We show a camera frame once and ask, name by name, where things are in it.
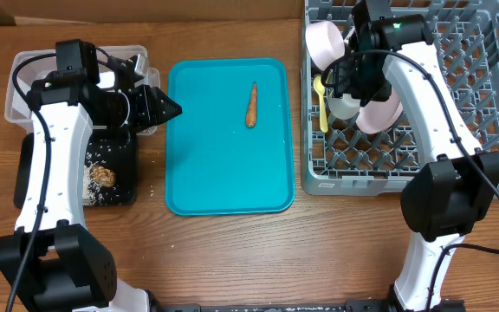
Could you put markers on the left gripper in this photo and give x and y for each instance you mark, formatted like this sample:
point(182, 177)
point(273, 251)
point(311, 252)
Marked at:
point(151, 112)

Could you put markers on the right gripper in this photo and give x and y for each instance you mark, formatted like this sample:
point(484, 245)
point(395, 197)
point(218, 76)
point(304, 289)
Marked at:
point(343, 82)

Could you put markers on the white cup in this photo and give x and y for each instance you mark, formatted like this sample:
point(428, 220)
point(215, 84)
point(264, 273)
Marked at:
point(344, 107)

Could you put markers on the large white plate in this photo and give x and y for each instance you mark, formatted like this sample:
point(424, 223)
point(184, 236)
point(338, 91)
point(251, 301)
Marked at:
point(377, 116)

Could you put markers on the yellow plastic spoon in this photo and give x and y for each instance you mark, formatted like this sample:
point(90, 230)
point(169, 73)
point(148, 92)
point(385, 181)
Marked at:
point(320, 90)

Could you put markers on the pink bowl with rice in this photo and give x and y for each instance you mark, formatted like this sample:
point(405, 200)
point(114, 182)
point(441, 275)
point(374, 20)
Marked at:
point(325, 43)

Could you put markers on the brown food scrap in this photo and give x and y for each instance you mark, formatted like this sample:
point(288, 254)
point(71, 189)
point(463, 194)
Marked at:
point(103, 176)

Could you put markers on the brown carrot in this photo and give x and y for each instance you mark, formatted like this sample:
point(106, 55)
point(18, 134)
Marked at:
point(251, 114)

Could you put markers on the white bowl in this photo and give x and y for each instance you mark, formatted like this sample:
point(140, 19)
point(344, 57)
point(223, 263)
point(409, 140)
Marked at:
point(351, 39)

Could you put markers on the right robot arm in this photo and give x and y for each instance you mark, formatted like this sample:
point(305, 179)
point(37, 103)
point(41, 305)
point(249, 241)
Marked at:
point(457, 180)

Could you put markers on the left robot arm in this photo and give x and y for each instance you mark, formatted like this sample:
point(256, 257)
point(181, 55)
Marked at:
point(68, 94)

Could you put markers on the grey dishwasher rack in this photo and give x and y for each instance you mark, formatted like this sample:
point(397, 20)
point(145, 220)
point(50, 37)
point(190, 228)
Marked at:
point(346, 161)

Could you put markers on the black tray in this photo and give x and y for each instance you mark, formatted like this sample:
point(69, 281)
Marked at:
point(118, 152)

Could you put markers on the teal serving tray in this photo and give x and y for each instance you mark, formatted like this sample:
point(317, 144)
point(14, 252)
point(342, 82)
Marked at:
point(215, 165)

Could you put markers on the spilled rice pile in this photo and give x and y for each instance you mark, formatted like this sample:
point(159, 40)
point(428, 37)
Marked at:
point(91, 191)

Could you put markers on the clear plastic bin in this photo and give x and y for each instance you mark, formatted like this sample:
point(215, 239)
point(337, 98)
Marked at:
point(16, 110)

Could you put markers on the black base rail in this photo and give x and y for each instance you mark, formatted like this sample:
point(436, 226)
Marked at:
point(369, 305)

